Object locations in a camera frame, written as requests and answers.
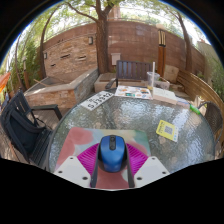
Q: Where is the leaning stone slab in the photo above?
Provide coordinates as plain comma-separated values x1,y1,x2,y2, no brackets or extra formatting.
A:
163,64,180,84

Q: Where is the yellow square card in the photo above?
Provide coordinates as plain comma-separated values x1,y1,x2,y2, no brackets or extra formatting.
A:
155,119,180,143

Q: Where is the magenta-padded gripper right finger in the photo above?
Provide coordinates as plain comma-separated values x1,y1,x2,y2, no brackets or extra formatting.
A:
124,142,171,189

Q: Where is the blue computer mouse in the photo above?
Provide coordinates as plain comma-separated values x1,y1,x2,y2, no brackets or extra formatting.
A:
97,134,129,174

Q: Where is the stone raised bed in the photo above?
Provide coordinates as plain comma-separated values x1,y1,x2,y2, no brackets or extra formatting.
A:
23,68,100,109

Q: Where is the red pink floral mouse pad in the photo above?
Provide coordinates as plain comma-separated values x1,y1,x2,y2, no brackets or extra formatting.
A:
54,126,152,190

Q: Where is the black backpack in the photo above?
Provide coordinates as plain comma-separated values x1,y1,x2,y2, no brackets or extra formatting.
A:
4,109,48,154

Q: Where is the large tree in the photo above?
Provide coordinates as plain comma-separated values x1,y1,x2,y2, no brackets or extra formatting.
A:
64,0,124,75

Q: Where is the stone planter box with plants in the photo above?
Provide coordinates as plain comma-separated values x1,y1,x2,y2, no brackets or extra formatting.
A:
156,77,172,91

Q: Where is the clear plastic cup with straw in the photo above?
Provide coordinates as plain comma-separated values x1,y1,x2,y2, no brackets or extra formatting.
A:
146,61,161,91

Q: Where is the thin pale book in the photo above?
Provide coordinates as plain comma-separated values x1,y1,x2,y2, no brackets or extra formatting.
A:
175,96,192,109

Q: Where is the wooden lamp post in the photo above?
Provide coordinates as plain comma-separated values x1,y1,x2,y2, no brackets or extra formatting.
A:
155,23,168,78

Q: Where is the dark wooden slatted chair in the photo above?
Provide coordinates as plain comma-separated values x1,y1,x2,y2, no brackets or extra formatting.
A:
105,59,155,90

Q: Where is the white wall box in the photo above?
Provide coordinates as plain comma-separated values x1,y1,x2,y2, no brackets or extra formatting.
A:
110,52,122,66

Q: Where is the orange parasol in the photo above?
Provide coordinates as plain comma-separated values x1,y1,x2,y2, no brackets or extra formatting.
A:
0,72,12,94

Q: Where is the white lettered plate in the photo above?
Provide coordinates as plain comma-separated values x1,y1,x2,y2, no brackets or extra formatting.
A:
79,90,115,112

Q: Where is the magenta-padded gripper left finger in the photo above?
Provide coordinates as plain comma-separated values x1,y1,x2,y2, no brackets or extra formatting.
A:
53,142,101,189

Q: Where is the beige stone block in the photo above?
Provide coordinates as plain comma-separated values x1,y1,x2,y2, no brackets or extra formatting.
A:
93,72,118,93

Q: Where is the curved wooden slat fence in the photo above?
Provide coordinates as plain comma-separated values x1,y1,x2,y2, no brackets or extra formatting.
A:
176,69,224,134

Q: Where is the colourful printed sheet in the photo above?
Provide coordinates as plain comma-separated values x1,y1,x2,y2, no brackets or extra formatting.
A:
114,85,153,100

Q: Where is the green bottle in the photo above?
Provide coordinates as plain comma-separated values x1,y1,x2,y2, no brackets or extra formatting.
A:
189,104,202,116

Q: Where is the slender leaning tree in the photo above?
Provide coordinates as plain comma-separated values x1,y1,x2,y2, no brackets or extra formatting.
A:
174,9,194,73

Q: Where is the black slatted armchair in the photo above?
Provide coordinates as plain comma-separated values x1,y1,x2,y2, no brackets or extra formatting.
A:
0,89,63,168

